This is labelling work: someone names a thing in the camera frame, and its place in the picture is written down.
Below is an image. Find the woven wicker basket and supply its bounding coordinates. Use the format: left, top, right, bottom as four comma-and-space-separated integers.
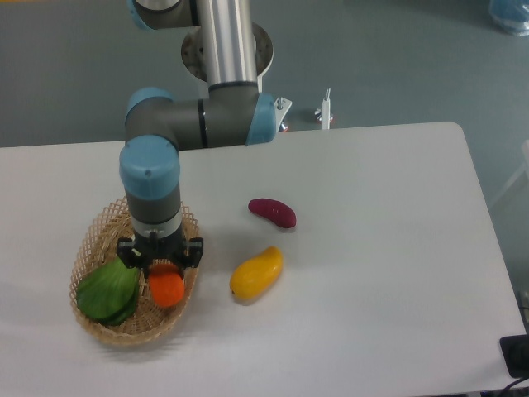
69, 198, 198, 347

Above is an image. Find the blue plastic bag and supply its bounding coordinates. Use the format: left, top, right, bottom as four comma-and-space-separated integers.
488, 0, 528, 36

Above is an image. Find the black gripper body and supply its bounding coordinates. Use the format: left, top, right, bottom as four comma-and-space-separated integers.
134, 230, 188, 265

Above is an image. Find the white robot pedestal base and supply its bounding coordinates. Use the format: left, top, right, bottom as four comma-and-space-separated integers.
181, 22, 293, 132

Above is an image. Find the orange toy fruit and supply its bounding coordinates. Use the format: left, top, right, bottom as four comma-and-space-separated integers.
148, 263, 185, 308

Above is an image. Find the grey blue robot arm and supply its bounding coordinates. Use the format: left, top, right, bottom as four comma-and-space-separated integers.
117, 1, 280, 272

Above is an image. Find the yellow toy mango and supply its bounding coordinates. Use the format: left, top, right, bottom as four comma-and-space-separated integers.
229, 246, 284, 301

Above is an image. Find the green bok choy toy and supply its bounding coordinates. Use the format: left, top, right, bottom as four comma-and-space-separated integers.
75, 258, 140, 326

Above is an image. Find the black device at edge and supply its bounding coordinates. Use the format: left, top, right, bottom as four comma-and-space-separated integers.
499, 334, 528, 378

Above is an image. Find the purple toy sweet potato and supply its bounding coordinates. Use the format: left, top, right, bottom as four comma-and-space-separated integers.
248, 198, 297, 229

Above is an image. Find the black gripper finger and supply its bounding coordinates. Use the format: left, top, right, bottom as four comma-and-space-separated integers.
117, 237, 151, 280
175, 237, 204, 279

